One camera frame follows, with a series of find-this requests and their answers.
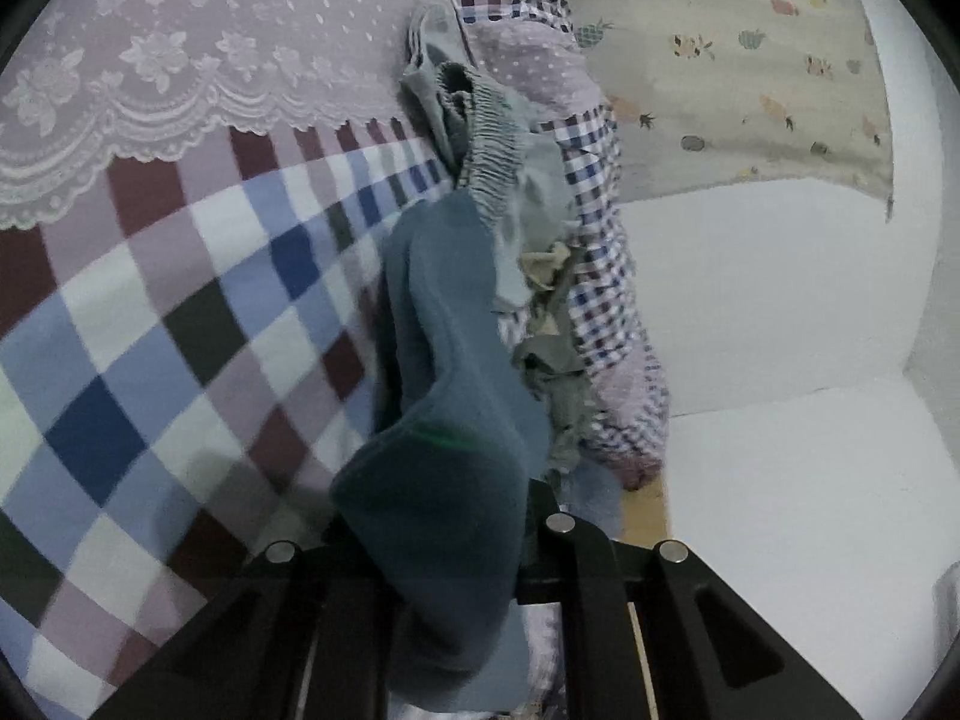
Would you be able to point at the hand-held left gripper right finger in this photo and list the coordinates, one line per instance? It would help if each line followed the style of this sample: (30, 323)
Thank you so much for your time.
(540, 540)

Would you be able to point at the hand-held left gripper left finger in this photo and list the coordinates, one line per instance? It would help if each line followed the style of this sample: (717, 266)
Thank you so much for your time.
(345, 615)

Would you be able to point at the blue long-sleeved shirt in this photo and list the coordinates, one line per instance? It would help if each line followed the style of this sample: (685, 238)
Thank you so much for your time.
(442, 465)

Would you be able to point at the blue plush blanket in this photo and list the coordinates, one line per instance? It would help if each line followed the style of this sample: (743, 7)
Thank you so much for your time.
(596, 499)

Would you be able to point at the dark green t-shirt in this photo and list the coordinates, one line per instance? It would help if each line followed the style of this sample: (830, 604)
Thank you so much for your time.
(562, 382)

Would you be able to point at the beige cloth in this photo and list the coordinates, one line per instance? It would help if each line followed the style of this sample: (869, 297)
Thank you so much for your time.
(544, 266)

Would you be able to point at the checkered bed sheet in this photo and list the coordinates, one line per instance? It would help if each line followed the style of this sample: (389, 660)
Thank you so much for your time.
(187, 277)

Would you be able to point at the checkered quilt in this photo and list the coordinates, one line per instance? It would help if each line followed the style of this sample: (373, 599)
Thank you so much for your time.
(600, 165)

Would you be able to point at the light grey-blue elastic shorts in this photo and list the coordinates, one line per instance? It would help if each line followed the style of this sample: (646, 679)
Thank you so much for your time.
(495, 142)

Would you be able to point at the pineapple print curtain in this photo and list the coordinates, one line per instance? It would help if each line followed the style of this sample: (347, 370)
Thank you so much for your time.
(750, 67)

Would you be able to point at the wooden bed frame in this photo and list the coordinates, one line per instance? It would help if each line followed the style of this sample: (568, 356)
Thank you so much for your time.
(649, 510)

